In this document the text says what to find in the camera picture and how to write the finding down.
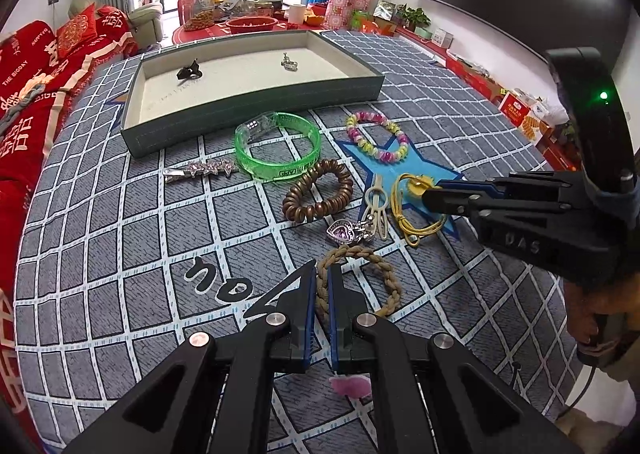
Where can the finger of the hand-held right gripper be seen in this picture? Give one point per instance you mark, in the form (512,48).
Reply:
(470,187)
(445,201)

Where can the red round table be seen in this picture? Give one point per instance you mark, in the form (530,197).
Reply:
(210,34)

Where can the grey braided cloth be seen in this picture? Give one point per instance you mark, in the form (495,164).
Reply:
(22,102)

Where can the beige hair clip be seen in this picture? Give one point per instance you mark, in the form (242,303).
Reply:
(378,183)

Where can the small silver charm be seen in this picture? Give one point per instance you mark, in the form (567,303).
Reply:
(289,63)

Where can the purple heart pendant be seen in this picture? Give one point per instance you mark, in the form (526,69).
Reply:
(340,233)

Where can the red television bench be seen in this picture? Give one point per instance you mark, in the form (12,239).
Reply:
(465,74)

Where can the beige recliner chair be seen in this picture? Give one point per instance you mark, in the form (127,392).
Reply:
(147,19)

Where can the red patterned cushion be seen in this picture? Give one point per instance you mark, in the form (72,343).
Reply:
(75,32)

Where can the clear plastic snack jar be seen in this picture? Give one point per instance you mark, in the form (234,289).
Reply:
(198,12)

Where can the white cup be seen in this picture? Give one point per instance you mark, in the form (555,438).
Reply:
(297,14)

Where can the small pink item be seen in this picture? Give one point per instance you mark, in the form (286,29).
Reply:
(347,386)

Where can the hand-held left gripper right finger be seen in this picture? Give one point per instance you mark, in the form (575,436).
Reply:
(334,316)

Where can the red sofa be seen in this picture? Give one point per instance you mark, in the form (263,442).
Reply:
(30,144)

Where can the silver star hair clip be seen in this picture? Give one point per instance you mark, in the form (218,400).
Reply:
(205,168)

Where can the orange snack box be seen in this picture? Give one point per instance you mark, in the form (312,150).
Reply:
(522,117)

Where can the black hair claw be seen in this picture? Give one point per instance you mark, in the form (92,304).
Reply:
(190,70)

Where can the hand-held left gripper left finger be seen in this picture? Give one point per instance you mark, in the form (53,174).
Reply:
(311,306)

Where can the grey-green shallow tray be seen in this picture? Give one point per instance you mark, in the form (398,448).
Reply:
(240,77)

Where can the person's right hand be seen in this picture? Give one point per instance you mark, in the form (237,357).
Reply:
(582,309)

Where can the green potted plant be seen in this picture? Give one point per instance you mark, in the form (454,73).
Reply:
(415,17)

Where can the red plastic bowl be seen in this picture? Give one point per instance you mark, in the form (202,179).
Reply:
(252,24)

